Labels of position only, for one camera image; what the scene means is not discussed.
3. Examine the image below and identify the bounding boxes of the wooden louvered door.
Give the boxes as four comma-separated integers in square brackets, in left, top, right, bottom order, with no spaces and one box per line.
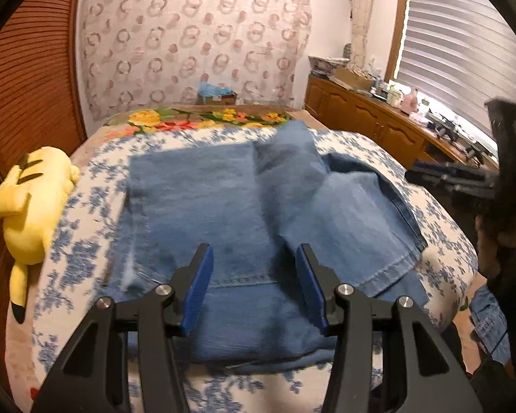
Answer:
[0,0,89,235]

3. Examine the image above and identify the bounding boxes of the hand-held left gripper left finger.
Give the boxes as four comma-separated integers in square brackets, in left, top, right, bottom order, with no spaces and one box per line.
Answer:
[30,243,216,413]

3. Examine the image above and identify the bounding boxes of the small cardboard box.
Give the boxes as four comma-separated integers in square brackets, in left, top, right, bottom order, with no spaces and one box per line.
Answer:
[198,92,237,106]

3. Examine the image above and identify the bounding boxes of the pink bottle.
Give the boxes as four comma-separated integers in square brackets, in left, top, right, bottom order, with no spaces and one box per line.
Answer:
[401,88,420,115]

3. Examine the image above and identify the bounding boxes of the blue floral white bedspread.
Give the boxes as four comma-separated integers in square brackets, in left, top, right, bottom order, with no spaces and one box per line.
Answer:
[30,127,482,413]

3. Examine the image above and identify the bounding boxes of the open flat cardboard box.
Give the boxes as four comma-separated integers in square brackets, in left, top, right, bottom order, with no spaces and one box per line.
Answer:
[332,66,373,89]

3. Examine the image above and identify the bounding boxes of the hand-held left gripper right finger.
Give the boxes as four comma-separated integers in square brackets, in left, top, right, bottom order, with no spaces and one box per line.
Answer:
[295,243,484,413]

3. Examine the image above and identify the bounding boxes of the wooden window frame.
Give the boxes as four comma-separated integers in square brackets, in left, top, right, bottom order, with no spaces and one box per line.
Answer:
[386,0,413,83]

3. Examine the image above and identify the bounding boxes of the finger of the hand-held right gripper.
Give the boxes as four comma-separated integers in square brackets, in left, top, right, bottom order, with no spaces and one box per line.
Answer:
[405,160,502,212]

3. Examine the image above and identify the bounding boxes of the grey striped window blind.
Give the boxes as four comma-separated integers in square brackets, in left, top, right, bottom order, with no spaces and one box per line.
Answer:
[396,0,516,139]

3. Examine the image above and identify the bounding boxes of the wooden cabinet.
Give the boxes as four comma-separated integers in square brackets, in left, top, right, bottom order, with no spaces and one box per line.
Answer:
[305,73,499,173]

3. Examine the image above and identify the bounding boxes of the white patterned basket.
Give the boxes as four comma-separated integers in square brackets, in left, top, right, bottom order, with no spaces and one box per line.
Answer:
[309,55,350,75]

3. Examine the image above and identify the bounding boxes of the black metal tool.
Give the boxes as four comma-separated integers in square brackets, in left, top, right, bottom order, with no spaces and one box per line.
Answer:
[429,114,466,139]

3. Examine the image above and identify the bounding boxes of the blue denim cloth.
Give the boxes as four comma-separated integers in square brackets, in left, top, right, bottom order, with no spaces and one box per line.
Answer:
[470,284,512,364]

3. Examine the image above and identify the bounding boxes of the blue denim pants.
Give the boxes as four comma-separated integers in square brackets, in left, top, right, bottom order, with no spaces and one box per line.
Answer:
[122,119,428,373]

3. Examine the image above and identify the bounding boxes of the yellow plush toy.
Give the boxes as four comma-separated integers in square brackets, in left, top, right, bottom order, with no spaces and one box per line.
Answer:
[0,146,82,325]

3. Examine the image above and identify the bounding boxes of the person's right forearm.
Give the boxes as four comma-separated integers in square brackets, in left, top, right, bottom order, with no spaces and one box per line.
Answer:
[475,214,516,294]

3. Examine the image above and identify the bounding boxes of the light blue plastic bag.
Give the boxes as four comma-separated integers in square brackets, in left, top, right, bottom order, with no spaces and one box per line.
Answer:
[198,82,235,98]

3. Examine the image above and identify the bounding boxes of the ring patterned sheer curtain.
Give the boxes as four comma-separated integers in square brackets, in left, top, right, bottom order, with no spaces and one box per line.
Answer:
[81,0,313,124]

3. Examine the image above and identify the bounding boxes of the yellow red flower blanket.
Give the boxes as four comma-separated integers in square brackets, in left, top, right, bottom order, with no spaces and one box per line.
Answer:
[103,107,298,137]

